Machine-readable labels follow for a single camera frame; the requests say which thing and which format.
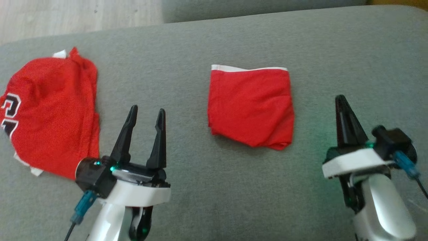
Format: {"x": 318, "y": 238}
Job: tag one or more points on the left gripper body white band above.
{"x": 140, "y": 194}

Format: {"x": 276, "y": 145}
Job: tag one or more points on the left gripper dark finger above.
{"x": 158, "y": 150}
{"x": 123, "y": 144}

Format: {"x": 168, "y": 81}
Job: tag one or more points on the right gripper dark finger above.
{"x": 354, "y": 134}
{"x": 340, "y": 127}

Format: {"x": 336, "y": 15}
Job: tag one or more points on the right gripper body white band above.
{"x": 354, "y": 160}

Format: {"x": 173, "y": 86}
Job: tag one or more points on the red jersey with 23 print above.
{"x": 50, "y": 117}

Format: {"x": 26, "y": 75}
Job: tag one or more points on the red shorts white trim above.
{"x": 250, "y": 107}

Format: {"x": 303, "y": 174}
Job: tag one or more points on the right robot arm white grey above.
{"x": 384, "y": 211}

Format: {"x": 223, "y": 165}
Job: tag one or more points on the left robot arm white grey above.
{"x": 107, "y": 224}

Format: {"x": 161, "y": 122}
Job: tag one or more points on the grey sofa seat cushion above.
{"x": 214, "y": 194}

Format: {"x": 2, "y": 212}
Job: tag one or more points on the yellow object edge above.
{"x": 401, "y": 2}

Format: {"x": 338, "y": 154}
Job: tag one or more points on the grey sofa back cushion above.
{"x": 250, "y": 8}

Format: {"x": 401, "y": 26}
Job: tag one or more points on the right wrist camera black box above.
{"x": 391, "y": 140}

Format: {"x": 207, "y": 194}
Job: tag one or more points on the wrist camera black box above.
{"x": 391, "y": 140}
{"x": 93, "y": 177}

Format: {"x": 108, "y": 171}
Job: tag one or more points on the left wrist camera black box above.
{"x": 93, "y": 177}

